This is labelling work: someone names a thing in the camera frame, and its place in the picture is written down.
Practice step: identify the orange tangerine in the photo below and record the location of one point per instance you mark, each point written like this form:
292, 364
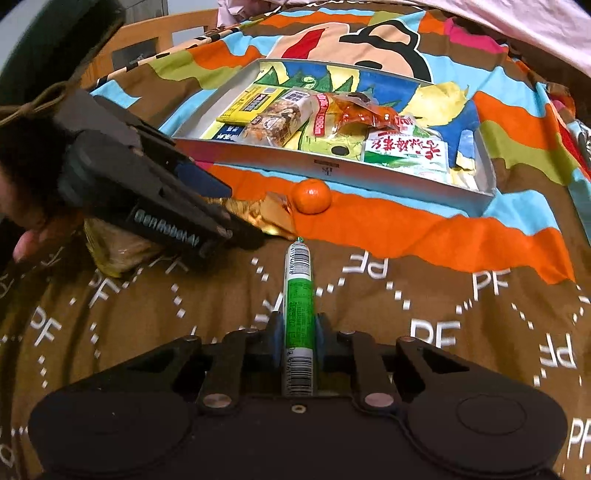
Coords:
311, 196

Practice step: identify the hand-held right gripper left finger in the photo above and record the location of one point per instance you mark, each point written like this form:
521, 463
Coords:
275, 334

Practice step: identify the person's left hand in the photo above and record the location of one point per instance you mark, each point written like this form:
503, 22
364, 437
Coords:
28, 247

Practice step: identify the yellow snack packet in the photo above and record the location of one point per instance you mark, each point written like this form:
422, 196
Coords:
251, 104

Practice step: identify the clear nut bar packet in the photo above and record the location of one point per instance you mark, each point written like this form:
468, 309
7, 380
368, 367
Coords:
277, 122

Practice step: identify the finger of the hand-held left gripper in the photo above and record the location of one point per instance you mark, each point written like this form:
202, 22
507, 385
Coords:
244, 235
203, 177

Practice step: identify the clear yellow-edged snack packet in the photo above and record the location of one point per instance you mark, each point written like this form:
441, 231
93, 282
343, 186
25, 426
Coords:
115, 251

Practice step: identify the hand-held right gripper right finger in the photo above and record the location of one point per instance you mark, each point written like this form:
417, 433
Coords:
319, 334

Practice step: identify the colourful printed metal tray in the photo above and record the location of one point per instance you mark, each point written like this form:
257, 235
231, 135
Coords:
258, 157

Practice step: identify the orange red-label snack packet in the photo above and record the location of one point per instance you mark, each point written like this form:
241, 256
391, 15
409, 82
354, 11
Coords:
355, 113

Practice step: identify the pink cloth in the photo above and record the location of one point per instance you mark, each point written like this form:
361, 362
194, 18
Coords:
240, 9
531, 23

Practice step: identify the person's left forearm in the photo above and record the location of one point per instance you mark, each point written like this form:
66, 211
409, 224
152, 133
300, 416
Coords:
23, 161

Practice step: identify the green sausage stick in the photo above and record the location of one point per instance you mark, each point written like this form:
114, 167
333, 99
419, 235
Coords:
299, 304

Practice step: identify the white green snack packet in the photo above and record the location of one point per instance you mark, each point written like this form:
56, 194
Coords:
406, 157

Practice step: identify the brown patterned fabric strip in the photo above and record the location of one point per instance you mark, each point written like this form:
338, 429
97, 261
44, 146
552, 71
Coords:
138, 63

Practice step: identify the gold foil snack packet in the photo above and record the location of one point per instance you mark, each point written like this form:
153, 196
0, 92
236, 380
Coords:
272, 214

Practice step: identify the blue white snack box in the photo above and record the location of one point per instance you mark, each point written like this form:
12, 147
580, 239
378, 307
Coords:
228, 133

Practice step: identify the colourful printed blanket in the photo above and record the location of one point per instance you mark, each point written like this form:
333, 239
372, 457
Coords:
415, 240

